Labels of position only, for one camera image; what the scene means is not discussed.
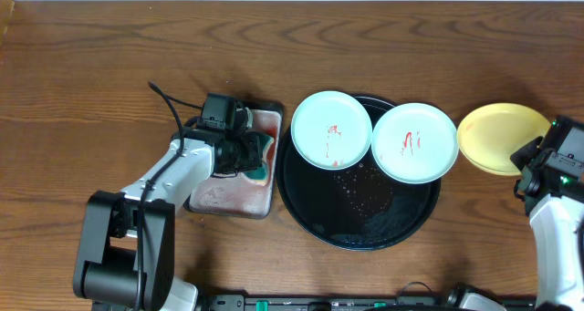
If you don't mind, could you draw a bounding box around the black rectangular soapy tray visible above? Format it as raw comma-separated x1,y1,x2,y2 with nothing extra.
184,101,284,219

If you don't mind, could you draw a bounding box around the black round tray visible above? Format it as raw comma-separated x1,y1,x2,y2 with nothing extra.
275,94,443,252

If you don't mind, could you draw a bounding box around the mint green plate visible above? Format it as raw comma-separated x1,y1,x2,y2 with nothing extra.
290,90,372,171
371,103,459,184

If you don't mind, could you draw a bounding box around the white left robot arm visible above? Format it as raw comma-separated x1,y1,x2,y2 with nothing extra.
73,94,263,310

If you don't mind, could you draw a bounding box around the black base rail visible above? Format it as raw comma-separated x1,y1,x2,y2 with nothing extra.
195,282,536,311

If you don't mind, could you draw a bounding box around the pale yellow plate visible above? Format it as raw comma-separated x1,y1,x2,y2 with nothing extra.
457,103,551,176

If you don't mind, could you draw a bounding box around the green scouring sponge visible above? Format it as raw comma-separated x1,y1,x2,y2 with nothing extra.
245,132,275,185

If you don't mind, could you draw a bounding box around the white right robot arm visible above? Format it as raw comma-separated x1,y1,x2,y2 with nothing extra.
510,116,583,311

